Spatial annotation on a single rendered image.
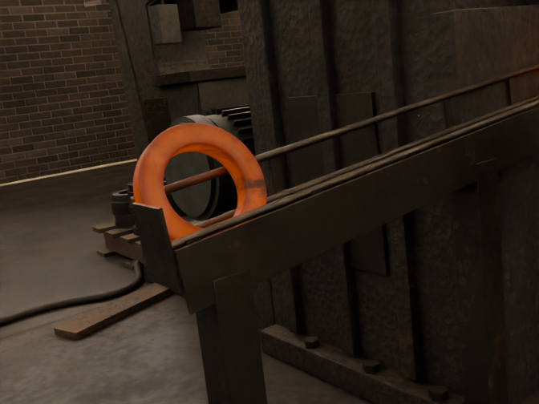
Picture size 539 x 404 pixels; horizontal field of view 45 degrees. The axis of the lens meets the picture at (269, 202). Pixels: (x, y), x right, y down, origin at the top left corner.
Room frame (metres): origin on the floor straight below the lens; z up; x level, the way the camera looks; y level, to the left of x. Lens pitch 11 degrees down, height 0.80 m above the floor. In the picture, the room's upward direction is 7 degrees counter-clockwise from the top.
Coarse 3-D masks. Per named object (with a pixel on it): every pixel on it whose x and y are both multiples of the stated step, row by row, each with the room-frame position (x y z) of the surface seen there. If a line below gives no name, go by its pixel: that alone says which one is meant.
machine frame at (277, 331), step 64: (256, 0) 1.69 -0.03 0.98; (320, 0) 1.51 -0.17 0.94; (384, 0) 1.34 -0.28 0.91; (448, 0) 1.32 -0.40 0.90; (512, 0) 1.45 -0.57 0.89; (256, 64) 1.77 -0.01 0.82; (320, 64) 1.51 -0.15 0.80; (384, 64) 1.36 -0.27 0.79; (448, 64) 1.26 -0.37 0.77; (512, 64) 1.35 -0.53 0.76; (256, 128) 1.79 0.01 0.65; (320, 128) 1.53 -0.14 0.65; (384, 128) 1.37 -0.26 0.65; (512, 192) 1.34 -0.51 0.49; (320, 256) 1.60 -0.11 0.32; (384, 256) 1.42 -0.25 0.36; (448, 256) 1.28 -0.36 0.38; (512, 256) 1.33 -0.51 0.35; (320, 320) 1.64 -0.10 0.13; (384, 320) 1.45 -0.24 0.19; (448, 320) 1.29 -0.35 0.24; (512, 320) 1.33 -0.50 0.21; (384, 384) 1.38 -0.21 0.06; (448, 384) 1.30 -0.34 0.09; (512, 384) 1.32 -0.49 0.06
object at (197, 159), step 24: (192, 120) 2.26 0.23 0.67; (216, 120) 2.31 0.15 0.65; (240, 120) 2.30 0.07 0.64; (168, 168) 2.40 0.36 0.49; (192, 168) 2.26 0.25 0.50; (216, 168) 2.17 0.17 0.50; (192, 192) 2.28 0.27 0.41; (216, 192) 2.19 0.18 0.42; (192, 216) 2.34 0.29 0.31; (144, 264) 2.58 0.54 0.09; (264, 288) 1.89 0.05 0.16; (264, 312) 1.91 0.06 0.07
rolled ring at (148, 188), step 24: (168, 144) 0.85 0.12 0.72; (192, 144) 0.87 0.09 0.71; (216, 144) 0.88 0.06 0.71; (240, 144) 0.90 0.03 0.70; (144, 168) 0.82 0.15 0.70; (240, 168) 0.89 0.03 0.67; (144, 192) 0.80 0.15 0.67; (240, 192) 0.89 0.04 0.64; (264, 192) 0.88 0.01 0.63; (168, 216) 0.80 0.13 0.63
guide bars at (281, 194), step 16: (496, 80) 1.29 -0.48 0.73; (512, 80) 1.33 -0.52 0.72; (448, 96) 1.21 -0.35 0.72; (512, 96) 1.33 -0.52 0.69; (400, 112) 1.13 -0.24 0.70; (448, 112) 1.21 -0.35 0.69; (496, 112) 1.26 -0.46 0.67; (352, 128) 1.06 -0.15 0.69; (368, 128) 1.08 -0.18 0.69; (448, 128) 1.18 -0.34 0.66; (304, 144) 1.00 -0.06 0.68; (368, 144) 1.09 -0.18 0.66; (416, 144) 1.12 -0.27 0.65; (272, 160) 0.96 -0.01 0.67; (368, 160) 1.05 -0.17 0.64; (192, 176) 0.88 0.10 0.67; (208, 176) 0.89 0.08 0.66; (272, 176) 0.96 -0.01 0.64; (336, 176) 1.00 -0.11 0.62; (288, 192) 0.95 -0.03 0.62; (208, 224) 0.86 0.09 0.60
